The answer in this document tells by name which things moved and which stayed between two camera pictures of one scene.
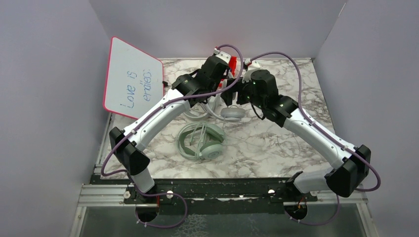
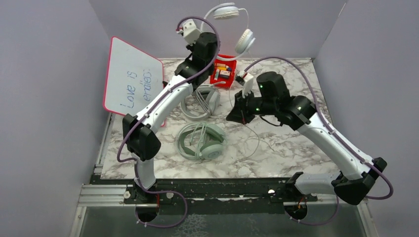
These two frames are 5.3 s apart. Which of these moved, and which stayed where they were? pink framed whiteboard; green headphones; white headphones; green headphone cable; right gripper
Moved: white headphones; right gripper
Stayed: green headphone cable; pink framed whiteboard; green headphones
